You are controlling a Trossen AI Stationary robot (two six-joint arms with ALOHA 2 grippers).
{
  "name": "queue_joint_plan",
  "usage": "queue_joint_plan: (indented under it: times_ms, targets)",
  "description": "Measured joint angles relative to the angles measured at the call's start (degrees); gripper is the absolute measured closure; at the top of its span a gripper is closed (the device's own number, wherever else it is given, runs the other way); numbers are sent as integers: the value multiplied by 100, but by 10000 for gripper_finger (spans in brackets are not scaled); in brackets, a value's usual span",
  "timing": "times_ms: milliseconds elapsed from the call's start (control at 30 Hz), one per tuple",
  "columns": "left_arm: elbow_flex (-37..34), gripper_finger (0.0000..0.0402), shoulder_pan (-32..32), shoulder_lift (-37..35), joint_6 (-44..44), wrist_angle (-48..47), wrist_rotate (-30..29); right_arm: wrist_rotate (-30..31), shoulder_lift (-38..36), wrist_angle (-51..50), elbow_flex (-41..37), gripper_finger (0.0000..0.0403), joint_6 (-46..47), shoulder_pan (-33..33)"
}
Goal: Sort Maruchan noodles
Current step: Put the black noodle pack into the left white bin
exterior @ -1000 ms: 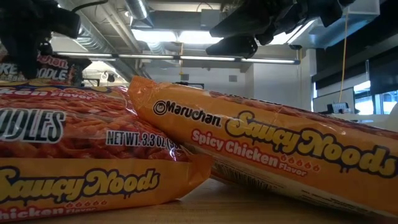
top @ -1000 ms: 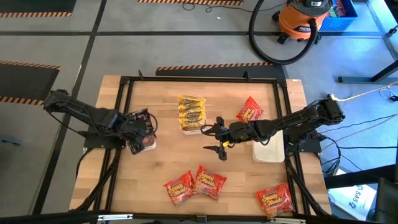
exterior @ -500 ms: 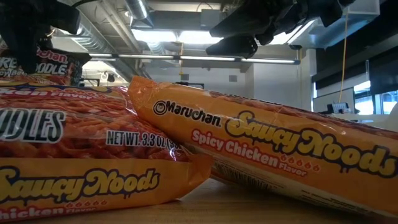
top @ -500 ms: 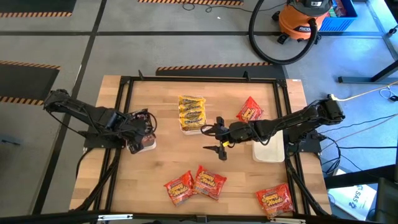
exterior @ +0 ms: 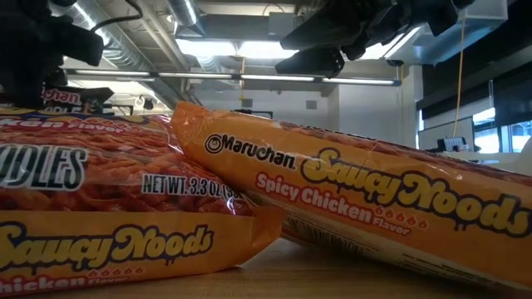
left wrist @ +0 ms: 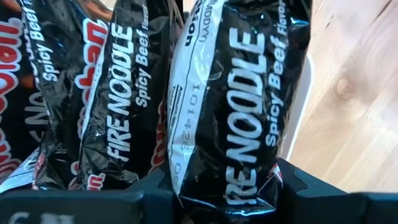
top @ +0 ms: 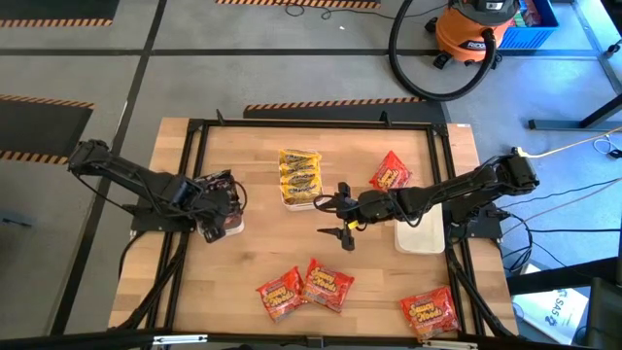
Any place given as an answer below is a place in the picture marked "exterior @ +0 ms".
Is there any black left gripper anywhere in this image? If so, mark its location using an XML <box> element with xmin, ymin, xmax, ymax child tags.
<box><xmin>0</xmin><ymin>3</ymin><xmax>105</xmax><ymax>111</ymax></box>

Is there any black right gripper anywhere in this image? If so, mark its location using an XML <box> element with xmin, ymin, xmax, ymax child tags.
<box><xmin>274</xmin><ymin>0</ymin><xmax>436</xmax><ymax>79</ymax></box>

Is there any black Fire Noodles pack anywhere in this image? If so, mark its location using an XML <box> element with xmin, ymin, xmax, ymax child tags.
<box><xmin>41</xmin><ymin>86</ymin><xmax>116</xmax><ymax>116</ymax></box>

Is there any orange Saucy Noods pack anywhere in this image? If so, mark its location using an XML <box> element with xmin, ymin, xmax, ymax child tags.
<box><xmin>0</xmin><ymin>105</ymin><xmax>287</xmax><ymax>297</ymax></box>
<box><xmin>170</xmin><ymin>100</ymin><xmax>532</xmax><ymax>292</ymax></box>

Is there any grey ceiling box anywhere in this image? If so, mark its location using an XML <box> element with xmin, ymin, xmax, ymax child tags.
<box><xmin>268</xmin><ymin>11</ymin><xmax>300</xmax><ymax>42</ymax></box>

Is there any long ceiling light bar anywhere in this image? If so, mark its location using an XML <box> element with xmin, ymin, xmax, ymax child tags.
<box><xmin>62</xmin><ymin>66</ymin><xmax>402</xmax><ymax>87</ymax></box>

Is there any white partition panel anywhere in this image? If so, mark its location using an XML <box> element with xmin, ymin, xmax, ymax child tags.
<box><xmin>417</xmin><ymin>115</ymin><xmax>475</xmax><ymax>151</ymax></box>

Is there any black desk device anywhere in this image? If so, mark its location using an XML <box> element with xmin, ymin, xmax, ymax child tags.
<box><xmin>436</xmin><ymin>135</ymin><xmax>471</xmax><ymax>153</ymax></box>

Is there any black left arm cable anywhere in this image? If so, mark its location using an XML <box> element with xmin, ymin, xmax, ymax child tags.
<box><xmin>89</xmin><ymin>0</ymin><xmax>145</xmax><ymax>32</ymax></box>

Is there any yellow hanging cable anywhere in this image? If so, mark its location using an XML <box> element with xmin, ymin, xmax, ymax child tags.
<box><xmin>451</xmin><ymin>7</ymin><xmax>469</xmax><ymax>138</ymax></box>

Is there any silver round ventilation duct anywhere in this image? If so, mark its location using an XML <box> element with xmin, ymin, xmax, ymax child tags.
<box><xmin>165</xmin><ymin>0</ymin><xmax>207</xmax><ymax>38</ymax></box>

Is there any light grey ceiling duct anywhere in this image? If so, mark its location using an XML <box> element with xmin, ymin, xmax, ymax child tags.
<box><xmin>386</xmin><ymin>0</ymin><xmax>509</xmax><ymax>66</ymax></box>

